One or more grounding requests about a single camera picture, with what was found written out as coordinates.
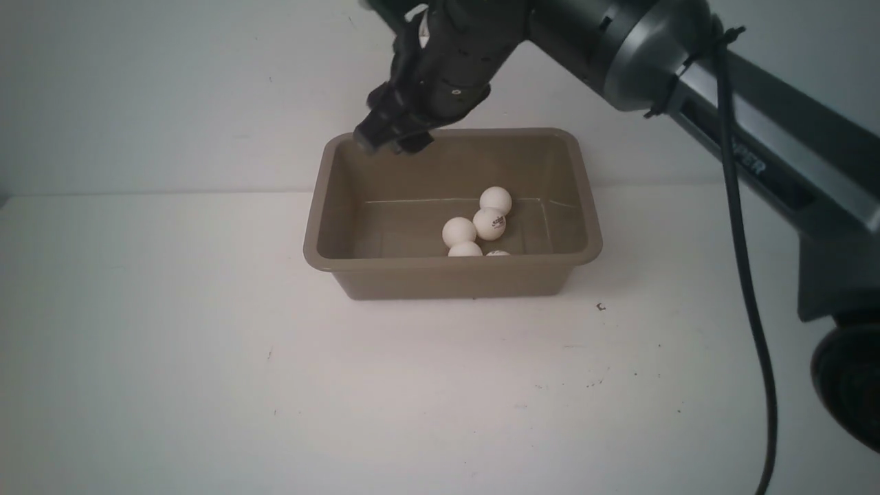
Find black gripper viewer right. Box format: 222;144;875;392
353;1;530;155

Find white ball with black mark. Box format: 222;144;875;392
480;187;513;216

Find white ball front lowest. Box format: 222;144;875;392
448;241;483;257

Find tan plastic storage bin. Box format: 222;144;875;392
304;128;603;300

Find black cable viewer right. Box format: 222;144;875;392
712;27;778;494

